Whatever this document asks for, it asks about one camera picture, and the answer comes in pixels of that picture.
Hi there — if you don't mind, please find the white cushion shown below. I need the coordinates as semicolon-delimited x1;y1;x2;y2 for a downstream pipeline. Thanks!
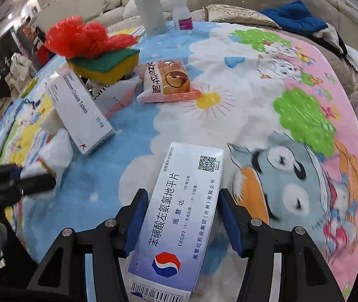
123;0;180;18

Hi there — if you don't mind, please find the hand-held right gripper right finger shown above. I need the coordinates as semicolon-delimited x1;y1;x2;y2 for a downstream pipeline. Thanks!
218;188;346;302

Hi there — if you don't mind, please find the grey thermos bottle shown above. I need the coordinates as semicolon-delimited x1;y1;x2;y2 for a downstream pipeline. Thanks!
133;0;168;36

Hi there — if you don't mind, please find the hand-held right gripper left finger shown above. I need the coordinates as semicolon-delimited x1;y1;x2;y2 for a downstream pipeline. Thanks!
25;188;150;302

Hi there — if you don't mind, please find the blue garment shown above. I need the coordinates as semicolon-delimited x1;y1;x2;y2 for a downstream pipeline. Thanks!
261;0;329;36

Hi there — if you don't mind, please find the pink pastry snack packet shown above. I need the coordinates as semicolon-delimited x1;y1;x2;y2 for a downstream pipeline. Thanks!
136;60;202;103

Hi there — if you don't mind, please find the cartoon printed blanket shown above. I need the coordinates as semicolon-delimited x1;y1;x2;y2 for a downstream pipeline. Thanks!
0;20;358;302

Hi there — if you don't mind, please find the white tissue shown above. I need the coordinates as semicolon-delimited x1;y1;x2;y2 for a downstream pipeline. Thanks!
39;128;74;180

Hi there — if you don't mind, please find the white pill bottle magenta label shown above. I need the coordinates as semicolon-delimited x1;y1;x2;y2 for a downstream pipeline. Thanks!
170;0;194;31

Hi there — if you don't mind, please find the white tablet box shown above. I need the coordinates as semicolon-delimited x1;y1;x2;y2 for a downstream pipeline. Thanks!
45;69;117;155

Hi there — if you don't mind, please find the black and white garment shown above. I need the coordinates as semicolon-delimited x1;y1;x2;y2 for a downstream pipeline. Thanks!
313;25;348;54

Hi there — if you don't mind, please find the yellow green sponge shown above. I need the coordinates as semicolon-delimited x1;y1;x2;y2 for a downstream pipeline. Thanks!
67;48;140;85

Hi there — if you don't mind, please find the white blue medicine box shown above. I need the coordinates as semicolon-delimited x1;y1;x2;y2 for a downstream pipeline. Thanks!
128;142;224;299

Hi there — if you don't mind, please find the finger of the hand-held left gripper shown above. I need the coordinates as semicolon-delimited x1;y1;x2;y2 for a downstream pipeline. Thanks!
0;164;24;181
18;174;57;197

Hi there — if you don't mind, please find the beige embroidered pillow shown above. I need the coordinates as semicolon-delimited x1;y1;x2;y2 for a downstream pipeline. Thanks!
202;4;282;29

